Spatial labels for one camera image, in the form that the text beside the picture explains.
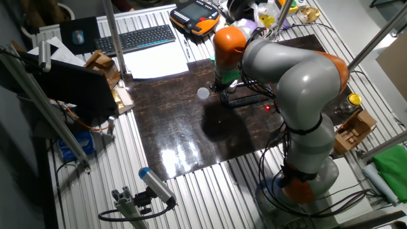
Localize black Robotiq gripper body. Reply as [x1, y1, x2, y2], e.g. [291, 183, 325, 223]
[209, 79, 230, 94]

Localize maroon sleeved forearm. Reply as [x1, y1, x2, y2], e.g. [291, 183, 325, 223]
[110, 0, 135, 13]

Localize glass jar with yellow lid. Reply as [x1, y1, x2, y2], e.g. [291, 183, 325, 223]
[339, 92, 363, 115]

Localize black metal C-clamp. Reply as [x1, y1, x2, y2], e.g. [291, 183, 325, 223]
[219, 80, 273, 109]

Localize dark marble pattern mat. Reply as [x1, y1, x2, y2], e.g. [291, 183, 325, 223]
[128, 34, 363, 181]

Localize large white paper sheet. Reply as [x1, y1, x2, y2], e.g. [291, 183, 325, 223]
[122, 40, 190, 80]

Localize orange black teach pendant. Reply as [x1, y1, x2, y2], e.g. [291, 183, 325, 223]
[169, 0, 221, 36]

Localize black round spool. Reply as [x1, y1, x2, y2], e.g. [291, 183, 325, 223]
[226, 0, 255, 22]

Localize clear plastic bag yellow contents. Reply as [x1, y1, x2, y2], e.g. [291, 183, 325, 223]
[252, 1, 280, 29]

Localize black computer keyboard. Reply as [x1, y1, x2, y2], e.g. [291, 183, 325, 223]
[93, 24, 177, 58]

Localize gold foil box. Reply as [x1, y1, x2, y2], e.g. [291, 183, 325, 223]
[110, 86, 135, 116]

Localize yellow green button box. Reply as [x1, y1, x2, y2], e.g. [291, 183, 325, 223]
[275, 0, 300, 15]

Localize small open brown cardboard box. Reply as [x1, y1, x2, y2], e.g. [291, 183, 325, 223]
[83, 49, 121, 91]

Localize black mouse pad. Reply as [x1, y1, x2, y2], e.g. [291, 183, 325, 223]
[59, 16, 102, 56]

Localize cardboard box with inserts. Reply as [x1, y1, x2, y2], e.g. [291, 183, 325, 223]
[331, 109, 378, 156]

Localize black laptop screen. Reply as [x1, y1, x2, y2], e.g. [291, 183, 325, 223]
[17, 50, 119, 119]

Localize grey computer mouse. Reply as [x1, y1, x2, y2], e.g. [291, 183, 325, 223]
[71, 29, 85, 46]

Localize short aluminium profile stub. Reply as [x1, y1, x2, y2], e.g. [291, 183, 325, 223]
[111, 186, 149, 229]

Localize blue tissue pack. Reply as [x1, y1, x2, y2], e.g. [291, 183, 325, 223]
[57, 130, 96, 162]

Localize loose white paper pile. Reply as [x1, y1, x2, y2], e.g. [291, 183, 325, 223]
[27, 36, 87, 67]

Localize white flat board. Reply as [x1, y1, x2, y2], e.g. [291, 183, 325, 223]
[327, 156, 373, 225]

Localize brown cardboard panel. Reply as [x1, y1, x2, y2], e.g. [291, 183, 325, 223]
[375, 31, 407, 102]

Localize pale rolled sheet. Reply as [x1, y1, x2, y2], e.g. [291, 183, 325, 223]
[362, 162, 400, 207]

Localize green cloth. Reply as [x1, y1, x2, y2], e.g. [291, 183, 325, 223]
[372, 144, 407, 204]

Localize green printed camera mount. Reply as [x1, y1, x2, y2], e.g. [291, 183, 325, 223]
[209, 55, 242, 85]

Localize slim metal stand post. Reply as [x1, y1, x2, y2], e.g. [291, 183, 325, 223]
[269, 0, 294, 41]

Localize tall aluminium frame post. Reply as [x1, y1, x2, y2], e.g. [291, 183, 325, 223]
[101, 0, 128, 76]

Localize silver camera with blue cap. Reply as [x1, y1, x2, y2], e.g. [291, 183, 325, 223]
[138, 167, 177, 206]

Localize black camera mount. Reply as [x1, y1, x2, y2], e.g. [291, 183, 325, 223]
[133, 186, 154, 215]

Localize orange cable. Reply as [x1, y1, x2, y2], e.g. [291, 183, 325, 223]
[47, 97, 111, 132]

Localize black camera cable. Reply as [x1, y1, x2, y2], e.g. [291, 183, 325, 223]
[97, 198, 177, 223]

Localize diagonal aluminium frame bar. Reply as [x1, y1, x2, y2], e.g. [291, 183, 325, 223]
[347, 2, 407, 73]

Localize plain silver depth camera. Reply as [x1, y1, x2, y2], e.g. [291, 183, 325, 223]
[38, 40, 52, 73]

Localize long slanted aluminium frame bar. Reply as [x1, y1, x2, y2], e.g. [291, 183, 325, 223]
[0, 44, 92, 174]

